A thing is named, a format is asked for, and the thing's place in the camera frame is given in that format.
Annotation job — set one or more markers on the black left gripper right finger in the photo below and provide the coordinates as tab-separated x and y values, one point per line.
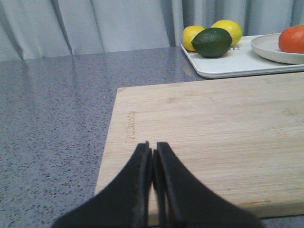
184	202

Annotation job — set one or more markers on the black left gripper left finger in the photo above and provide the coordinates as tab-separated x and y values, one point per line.
123	203

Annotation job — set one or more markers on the white round plate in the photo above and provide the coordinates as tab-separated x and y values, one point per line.
266	46

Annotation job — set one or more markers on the orange fruit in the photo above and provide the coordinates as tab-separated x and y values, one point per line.
292	39

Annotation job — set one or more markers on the white rectangular tray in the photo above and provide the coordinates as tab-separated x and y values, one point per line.
239	61

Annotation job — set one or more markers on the wooden cutting board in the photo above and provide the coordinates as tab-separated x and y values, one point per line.
241	137

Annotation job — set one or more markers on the green lime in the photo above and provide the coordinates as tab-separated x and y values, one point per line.
212	42

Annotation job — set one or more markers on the yellow lemon left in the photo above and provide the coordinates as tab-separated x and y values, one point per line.
189	33

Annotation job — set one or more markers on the yellow lemon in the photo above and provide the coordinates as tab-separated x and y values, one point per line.
189	33
233	28

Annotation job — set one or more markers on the yellow lemon right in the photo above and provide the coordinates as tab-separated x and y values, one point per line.
233	28

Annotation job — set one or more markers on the grey curtain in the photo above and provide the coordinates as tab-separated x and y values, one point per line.
51	28

